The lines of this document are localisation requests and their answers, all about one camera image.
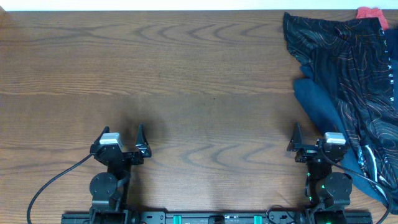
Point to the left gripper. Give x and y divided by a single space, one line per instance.
142 146

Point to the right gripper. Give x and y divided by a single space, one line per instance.
307 152

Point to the black patterned cycling jersey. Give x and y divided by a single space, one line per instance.
350 61

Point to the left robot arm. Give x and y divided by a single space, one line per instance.
109 189

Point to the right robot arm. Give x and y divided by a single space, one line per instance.
328 191

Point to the navy blue garment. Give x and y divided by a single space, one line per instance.
319 107

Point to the red cloth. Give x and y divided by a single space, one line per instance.
367 12

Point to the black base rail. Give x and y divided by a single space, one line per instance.
273 216

